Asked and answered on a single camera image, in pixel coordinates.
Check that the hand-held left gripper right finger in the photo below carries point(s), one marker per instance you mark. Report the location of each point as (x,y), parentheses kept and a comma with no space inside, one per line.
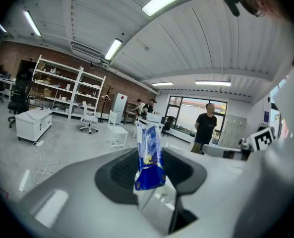
(218,190)

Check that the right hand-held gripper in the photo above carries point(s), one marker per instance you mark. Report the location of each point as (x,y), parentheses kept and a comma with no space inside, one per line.
(262,139)

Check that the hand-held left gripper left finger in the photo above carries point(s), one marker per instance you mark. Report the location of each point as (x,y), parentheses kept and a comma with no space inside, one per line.
(82,195)

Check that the small blue object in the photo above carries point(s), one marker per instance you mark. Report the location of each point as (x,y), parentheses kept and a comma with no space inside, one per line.
(150,157)

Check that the grey metal lockers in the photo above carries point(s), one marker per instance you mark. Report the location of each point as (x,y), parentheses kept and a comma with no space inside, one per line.
(233,130)

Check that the large window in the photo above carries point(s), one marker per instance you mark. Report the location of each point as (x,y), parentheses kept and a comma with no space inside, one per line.
(186,115)

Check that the white power adapter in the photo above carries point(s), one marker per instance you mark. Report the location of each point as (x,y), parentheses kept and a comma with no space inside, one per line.
(39,143)

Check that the white appliance box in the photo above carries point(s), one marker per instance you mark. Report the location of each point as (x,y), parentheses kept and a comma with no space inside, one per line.
(153,118)

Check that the white wooden chair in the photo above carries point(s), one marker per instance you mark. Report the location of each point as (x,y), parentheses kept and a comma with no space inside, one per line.
(118,133)

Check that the white office chair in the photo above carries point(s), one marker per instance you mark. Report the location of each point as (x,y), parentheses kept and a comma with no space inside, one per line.
(87,116)

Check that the white low cabinet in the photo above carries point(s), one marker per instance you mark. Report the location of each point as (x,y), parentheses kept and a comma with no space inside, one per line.
(32,124)

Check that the white refrigerator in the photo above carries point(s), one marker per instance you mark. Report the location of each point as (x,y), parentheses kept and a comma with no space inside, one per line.
(119,105)

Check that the wooden clothes hanger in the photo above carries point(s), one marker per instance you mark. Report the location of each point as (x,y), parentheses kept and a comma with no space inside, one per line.
(106,97)

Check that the black coat rack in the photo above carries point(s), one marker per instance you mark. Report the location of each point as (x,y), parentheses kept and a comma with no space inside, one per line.
(107,90)

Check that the white metal shelf unit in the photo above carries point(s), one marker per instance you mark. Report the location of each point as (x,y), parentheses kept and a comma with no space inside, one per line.
(55,75)
(89,85)

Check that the white desk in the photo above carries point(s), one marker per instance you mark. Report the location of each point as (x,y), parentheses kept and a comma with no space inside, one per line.
(8,82)

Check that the black cabinet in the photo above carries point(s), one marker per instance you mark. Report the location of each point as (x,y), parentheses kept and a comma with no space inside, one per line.
(27,66)

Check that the ceiling air conditioner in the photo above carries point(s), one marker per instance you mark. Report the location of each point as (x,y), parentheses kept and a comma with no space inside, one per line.
(86,52)

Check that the person's face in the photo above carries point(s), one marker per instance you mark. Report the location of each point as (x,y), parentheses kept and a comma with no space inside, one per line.
(270,6)

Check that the blue wall poster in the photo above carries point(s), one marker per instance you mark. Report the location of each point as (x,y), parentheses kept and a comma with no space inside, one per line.
(266,116)

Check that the black head camera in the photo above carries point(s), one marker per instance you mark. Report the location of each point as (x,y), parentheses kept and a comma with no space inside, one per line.
(229,1)

